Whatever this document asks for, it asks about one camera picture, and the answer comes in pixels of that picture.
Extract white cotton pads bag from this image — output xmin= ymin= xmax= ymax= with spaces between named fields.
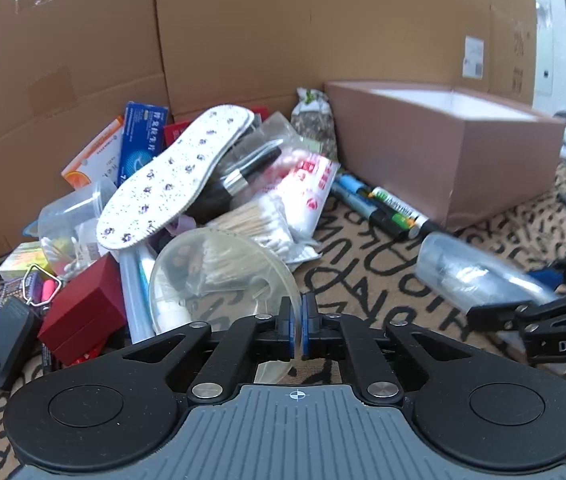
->
xmin=262 ymin=146 xmax=342 ymax=263

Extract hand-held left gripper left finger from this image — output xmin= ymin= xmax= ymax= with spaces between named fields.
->
xmin=123 ymin=296 xmax=298 ymax=407

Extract pink highlighter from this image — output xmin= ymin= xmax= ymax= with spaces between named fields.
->
xmin=37 ymin=279 xmax=62 ymax=305

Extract red jewellery box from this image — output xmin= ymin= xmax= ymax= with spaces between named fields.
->
xmin=37 ymin=251 xmax=128 ymax=367

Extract pink-brown cardboard box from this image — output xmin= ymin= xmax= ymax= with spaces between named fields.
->
xmin=324 ymin=80 xmax=566 ymax=233

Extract white floral shoe insole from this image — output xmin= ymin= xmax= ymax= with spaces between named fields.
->
xmin=96 ymin=105 xmax=256 ymax=252

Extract clear plastic measuring cup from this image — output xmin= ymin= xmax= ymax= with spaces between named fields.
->
xmin=37 ymin=179 xmax=120 ymax=282

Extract white permanent marker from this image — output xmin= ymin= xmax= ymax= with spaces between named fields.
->
xmin=369 ymin=185 xmax=444 ymax=242

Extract makeup brush in clear bag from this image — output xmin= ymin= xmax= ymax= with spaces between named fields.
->
xmin=197 ymin=111 xmax=295 ymax=226

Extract yellow-green small box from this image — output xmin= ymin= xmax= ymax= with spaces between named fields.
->
xmin=0 ymin=241 xmax=59 ymax=282

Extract bag of cotton swabs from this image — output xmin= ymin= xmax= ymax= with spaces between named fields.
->
xmin=212 ymin=194 xmax=323 ymax=267

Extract white toothpaste tube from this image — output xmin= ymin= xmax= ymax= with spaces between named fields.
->
xmin=118 ymin=246 xmax=160 ymax=345

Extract blue medicine box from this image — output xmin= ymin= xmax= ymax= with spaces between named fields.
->
xmin=116 ymin=101 xmax=170 ymax=187

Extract large brown cardboard sheets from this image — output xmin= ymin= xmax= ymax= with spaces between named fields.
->
xmin=0 ymin=0 xmax=538 ymax=271

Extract white shipping label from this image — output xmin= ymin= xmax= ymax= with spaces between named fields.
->
xmin=463 ymin=35 xmax=487 ymax=79

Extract clear plastic dish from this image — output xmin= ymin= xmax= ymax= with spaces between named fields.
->
xmin=149 ymin=227 xmax=302 ymax=386

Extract black marker with green print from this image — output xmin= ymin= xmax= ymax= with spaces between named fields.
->
xmin=350 ymin=187 xmax=413 ymax=240

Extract letter-patterned beige mat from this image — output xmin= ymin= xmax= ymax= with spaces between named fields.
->
xmin=0 ymin=160 xmax=566 ymax=480

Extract blue marker pen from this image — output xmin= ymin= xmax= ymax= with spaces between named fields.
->
xmin=332 ymin=172 xmax=381 ymax=218

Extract grey herb sachet bag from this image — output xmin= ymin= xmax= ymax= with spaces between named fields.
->
xmin=290 ymin=86 xmax=340 ymax=163

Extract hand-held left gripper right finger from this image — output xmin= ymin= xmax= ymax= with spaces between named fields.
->
xmin=301 ymin=292 xmax=468 ymax=407

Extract black key fob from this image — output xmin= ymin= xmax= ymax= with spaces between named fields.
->
xmin=0 ymin=296 xmax=45 ymax=392

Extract orange and white medicine box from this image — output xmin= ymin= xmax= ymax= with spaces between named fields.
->
xmin=61 ymin=115 xmax=127 ymax=192

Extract flat red box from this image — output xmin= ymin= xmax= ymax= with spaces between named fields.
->
xmin=163 ymin=120 xmax=198 ymax=150

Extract silver wire clip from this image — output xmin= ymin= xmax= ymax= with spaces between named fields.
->
xmin=21 ymin=264 xmax=62 ymax=307

